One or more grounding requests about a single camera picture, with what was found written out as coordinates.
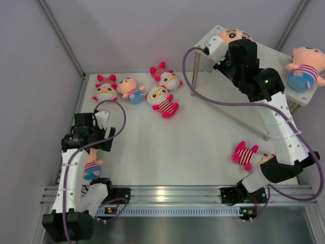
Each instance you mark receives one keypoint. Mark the orange doll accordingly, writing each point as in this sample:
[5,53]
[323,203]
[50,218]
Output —
[93,166]
[305,68]

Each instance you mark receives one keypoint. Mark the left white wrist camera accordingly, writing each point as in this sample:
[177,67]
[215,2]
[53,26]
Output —
[102,118]

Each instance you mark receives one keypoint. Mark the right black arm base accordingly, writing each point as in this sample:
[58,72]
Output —
[237,195]

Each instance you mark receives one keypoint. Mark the white doll glasses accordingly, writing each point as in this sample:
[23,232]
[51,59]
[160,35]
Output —
[161,100]

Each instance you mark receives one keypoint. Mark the white doll back left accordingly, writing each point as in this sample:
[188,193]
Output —
[105,89]

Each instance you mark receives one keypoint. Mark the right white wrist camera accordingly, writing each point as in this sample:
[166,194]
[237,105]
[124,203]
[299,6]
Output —
[215,48]

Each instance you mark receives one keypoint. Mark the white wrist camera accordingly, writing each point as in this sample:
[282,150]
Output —
[102,118]
[215,48]

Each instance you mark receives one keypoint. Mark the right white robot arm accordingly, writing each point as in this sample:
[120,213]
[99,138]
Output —
[293,153]

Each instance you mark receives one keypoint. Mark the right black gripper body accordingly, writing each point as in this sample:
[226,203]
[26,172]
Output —
[230,70]

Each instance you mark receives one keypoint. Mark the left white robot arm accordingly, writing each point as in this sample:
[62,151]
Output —
[72,213]

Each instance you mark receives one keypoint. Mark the white slotted cable duct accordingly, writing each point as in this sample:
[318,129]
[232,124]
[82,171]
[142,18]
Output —
[174,211]

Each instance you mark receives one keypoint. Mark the white doll back centre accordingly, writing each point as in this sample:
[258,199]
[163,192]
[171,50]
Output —
[166,78]

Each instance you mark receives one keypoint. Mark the aluminium front rail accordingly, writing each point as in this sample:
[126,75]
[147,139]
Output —
[186,195]

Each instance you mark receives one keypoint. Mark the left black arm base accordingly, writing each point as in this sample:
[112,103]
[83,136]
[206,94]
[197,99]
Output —
[113,193]

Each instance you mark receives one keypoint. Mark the white two-tier shelf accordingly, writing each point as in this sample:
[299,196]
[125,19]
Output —
[270,76]

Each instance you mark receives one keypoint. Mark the orange doll table back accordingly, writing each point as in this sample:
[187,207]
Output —
[129,89]

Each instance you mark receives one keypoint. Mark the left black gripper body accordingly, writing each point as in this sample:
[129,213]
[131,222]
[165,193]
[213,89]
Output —
[98,134]

